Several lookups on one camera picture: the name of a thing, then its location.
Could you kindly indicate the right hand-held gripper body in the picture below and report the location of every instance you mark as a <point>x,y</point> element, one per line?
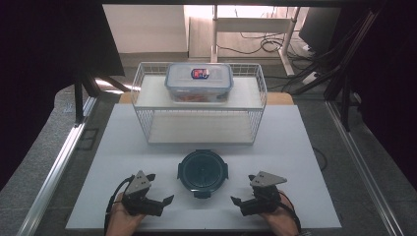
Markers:
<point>265,196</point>

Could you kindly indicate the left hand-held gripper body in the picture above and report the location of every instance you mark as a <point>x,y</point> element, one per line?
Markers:
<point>139,196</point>

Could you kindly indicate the round glass container dark lid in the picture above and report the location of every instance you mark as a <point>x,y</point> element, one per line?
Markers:
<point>202,172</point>

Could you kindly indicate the rectangular clear food container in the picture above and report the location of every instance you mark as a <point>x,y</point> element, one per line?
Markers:
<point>183,78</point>

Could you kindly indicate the person's right hand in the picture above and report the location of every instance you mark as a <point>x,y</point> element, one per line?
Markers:
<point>282,223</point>

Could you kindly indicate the person's left hand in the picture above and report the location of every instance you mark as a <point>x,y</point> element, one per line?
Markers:
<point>119,223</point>

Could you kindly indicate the white table sheet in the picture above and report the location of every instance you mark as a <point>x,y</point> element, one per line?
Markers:
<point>278,147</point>

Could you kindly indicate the wooden board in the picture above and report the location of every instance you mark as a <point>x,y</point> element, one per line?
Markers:
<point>278,98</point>

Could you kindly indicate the black metal stand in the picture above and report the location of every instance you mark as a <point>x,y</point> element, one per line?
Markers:
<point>78,98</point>
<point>344,98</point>

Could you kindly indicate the black curtain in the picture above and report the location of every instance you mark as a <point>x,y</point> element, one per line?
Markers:
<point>39,65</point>
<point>393,82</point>

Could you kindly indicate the aluminium rail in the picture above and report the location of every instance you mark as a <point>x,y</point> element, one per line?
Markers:
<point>360,164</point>
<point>55,173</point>

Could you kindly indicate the white desk frame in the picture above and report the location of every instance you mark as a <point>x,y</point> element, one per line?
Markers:
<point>252,24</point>

